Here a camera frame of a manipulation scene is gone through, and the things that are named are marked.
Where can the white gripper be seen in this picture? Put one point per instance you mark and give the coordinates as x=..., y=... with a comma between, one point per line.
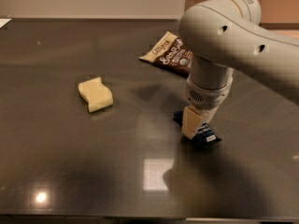
x=207, y=96

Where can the dark blue rxbar wrapper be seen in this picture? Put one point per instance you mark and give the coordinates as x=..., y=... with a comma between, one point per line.
x=204, y=137

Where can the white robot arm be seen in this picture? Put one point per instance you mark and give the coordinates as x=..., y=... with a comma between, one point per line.
x=224, y=36

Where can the brown cream snack bag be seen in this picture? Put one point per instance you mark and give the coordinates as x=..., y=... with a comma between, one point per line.
x=170, y=54

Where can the yellow wavy sponge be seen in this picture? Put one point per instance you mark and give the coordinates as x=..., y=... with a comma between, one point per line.
x=95, y=94

